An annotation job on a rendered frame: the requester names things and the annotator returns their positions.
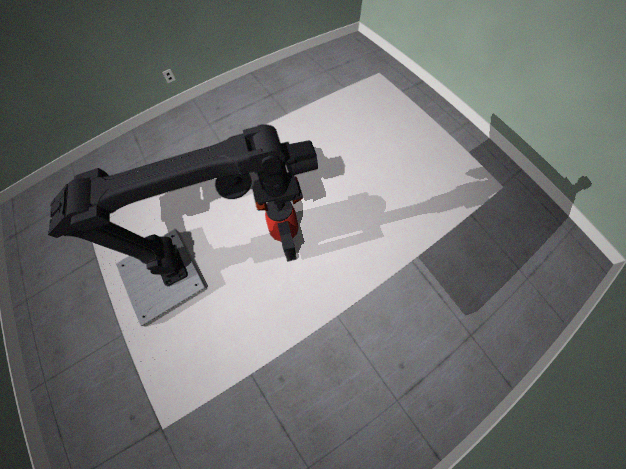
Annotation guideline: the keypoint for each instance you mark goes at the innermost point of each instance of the black round disk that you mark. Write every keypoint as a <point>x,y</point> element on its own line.
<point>233,186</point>

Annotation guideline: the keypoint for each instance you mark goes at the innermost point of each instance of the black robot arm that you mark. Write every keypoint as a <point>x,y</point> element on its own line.
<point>110,193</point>

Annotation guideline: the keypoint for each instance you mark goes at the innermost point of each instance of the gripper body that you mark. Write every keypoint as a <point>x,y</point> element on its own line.
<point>279,193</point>

